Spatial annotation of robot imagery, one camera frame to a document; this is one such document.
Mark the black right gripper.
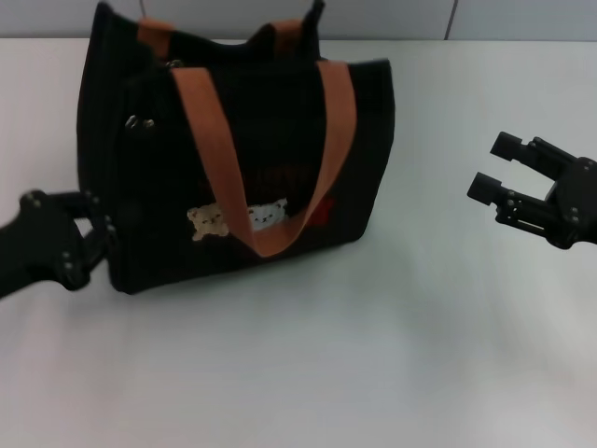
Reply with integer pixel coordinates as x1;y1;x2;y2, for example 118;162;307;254
465;131;597;252

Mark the black food bag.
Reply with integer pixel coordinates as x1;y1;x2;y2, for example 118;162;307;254
76;0;398;296

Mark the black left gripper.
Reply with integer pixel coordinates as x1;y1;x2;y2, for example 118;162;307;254
0;188;118;301

